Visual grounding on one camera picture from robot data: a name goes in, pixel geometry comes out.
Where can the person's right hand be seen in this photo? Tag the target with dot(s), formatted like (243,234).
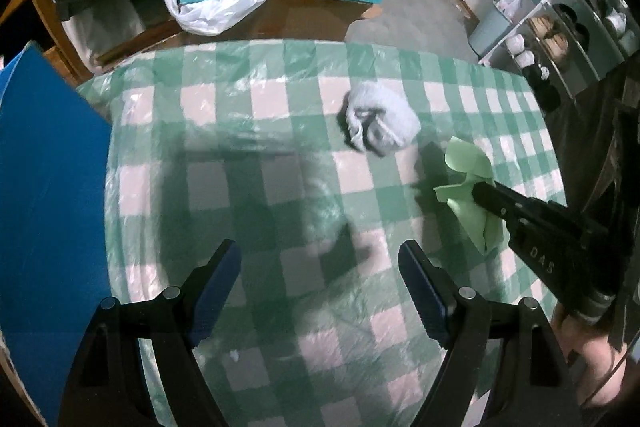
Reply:
(600,372)

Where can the light blue cloth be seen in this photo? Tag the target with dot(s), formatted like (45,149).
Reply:
(380,117)

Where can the shoe rack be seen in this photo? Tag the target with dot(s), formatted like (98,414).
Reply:
(565,32)

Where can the pale hanging garment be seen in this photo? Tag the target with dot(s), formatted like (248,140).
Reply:
(100,32)

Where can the blue-edged cardboard box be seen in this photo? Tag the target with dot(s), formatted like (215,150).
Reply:
(50,207)

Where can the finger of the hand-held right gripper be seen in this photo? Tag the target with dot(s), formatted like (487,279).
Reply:
(500,199)

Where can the green checkered tablecloth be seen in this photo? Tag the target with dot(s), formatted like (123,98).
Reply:
(250,207)

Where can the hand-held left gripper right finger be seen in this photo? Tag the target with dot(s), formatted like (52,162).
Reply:
(425,292)

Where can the light green cloth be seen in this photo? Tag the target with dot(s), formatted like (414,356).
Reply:
(467,157)

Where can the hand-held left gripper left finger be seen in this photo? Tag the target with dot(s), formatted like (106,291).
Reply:
(215,297)

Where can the white plastic bag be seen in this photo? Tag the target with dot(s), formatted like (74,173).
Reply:
(210,14)

